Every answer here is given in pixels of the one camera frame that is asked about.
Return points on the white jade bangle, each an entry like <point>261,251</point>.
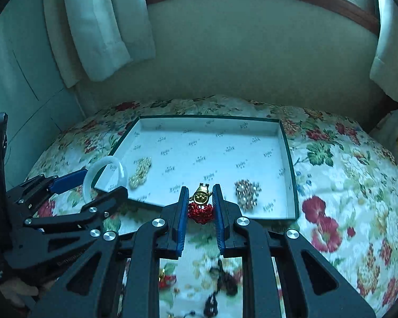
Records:
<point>111,159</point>

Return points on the gold charm with red knot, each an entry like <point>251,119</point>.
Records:
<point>200,197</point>

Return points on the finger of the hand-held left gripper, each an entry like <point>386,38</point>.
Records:
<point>96,205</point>
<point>69,179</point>

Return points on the floral bedspread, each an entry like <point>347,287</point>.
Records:
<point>338,179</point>

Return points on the white curtain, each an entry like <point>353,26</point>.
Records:
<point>99,23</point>
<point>391,56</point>

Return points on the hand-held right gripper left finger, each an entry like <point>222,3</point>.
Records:
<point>177,225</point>

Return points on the rhinestone pearl brooch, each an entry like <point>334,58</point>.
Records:
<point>248,194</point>

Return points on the black gourd pendant with knot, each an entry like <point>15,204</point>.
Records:
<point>224,280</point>

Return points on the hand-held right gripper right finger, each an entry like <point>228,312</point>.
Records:
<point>220,225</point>

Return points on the person's left hand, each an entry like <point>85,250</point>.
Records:
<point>18,291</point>

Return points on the white box with green rim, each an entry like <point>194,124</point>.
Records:
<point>202,152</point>

